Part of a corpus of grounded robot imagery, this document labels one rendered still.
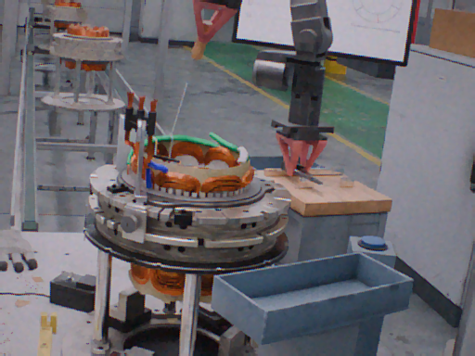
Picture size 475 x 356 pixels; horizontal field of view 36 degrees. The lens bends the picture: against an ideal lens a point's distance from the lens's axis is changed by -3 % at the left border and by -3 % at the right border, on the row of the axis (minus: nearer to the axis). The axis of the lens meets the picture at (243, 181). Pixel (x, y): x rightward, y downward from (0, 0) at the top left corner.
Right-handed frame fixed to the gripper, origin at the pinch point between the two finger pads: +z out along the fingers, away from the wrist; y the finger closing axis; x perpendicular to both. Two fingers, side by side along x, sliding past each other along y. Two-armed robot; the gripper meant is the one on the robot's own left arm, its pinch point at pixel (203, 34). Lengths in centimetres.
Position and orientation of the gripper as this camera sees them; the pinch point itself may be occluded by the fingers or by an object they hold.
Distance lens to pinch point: 113.2
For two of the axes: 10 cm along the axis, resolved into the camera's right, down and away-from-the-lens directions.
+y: 1.2, 6.1, -7.9
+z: -2.6, 7.8, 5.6
